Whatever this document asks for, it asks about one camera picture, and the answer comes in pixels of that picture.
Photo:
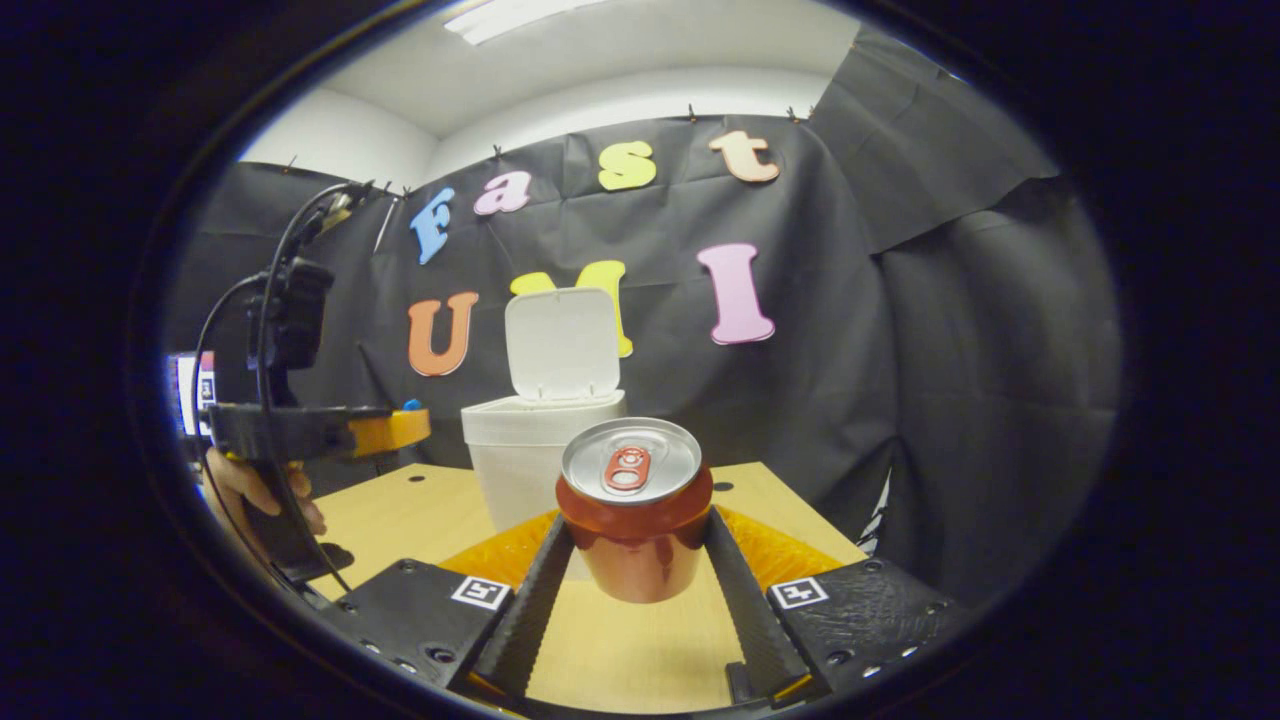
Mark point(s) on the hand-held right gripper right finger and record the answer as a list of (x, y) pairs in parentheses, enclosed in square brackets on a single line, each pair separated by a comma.
[(745, 600)]

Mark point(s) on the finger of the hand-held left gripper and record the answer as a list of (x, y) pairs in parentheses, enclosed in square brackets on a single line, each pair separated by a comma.
[(280, 430)]

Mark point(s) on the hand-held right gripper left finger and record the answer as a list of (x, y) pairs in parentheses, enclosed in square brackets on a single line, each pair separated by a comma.
[(535, 600)]

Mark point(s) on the red pop can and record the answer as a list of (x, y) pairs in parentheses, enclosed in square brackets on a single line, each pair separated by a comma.
[(635, 530)]

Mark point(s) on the white desktop garbage bin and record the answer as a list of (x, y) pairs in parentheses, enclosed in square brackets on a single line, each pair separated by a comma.
[(555, 350)]

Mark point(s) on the wooden desktop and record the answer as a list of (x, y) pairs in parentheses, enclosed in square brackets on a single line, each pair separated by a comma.
[(640, 650)]

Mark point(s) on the computer monitor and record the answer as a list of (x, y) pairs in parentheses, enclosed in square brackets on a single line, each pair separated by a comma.
[(190, 390)]

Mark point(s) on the black backdrop cloth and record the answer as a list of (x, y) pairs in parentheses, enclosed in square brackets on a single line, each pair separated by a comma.
[(950, 350)]

